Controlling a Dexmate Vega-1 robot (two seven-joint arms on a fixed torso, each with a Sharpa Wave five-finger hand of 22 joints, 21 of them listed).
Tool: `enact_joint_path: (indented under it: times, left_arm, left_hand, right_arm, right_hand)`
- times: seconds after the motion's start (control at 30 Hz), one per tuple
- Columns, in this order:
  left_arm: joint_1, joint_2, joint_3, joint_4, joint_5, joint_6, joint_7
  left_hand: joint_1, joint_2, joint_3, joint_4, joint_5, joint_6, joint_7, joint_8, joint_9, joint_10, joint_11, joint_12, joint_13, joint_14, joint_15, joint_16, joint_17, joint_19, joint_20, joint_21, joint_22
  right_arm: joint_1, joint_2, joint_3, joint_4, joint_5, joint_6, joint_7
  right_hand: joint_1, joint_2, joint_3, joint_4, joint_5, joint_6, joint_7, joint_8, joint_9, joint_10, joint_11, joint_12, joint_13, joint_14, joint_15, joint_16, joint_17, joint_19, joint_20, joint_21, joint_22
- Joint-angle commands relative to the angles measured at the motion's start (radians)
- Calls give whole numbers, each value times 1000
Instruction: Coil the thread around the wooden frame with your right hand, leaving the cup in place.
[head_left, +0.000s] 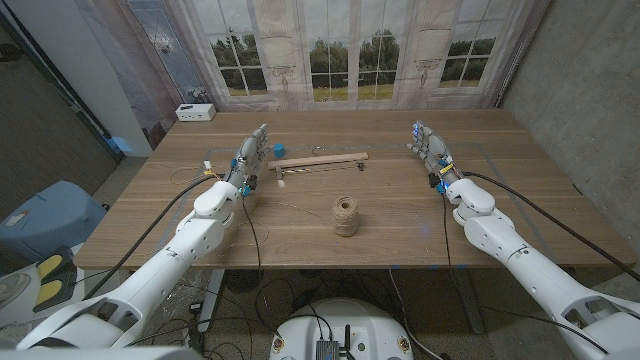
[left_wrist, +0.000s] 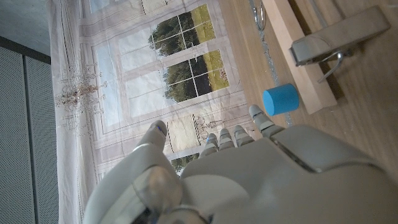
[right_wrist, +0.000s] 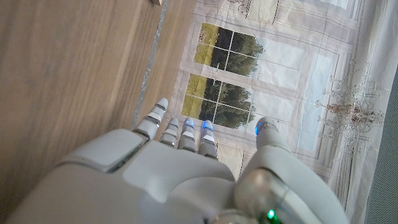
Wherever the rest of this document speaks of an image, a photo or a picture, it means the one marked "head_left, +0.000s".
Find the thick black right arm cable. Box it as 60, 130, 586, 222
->
460, 171, 640, 284

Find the wooden frame with metal wire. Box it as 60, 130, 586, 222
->
267, 151, 370, 189

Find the thin black left wrist cable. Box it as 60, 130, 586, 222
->
241, 193, 264, 281

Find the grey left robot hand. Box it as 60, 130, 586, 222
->
223, 123, 271, 191

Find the jute twine spool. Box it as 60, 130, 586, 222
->
331, 195, 360, 238

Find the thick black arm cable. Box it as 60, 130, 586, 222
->
82, 173, 224, 301
460, 171, 640, 284

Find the yellow and black foot pedal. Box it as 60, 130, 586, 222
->
32, 245, 79, 314

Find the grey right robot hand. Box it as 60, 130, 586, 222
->
406, 121, 462, 188

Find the white power strip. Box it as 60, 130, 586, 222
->
174, 103, 217, 123

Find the white table leg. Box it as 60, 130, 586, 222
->
197, 268, 226, 334

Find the blue plastic bin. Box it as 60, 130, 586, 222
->
0, 180, 109, 264

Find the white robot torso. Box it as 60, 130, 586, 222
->
269, 297, 415, 360

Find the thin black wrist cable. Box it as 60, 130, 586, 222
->
241, 193, 264, 281
440, 192, 469, 301

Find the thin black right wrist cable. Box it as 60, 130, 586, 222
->
440, 192, 469, 301

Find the black door frame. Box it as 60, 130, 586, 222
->
0, 9, 126, 164

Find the printed window backdrop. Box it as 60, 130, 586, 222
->
73, 0, 553, 150

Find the grey table leg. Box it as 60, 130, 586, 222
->
452, 268, 486, 335

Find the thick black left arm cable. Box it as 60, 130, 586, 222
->
82, 173, 224, 301

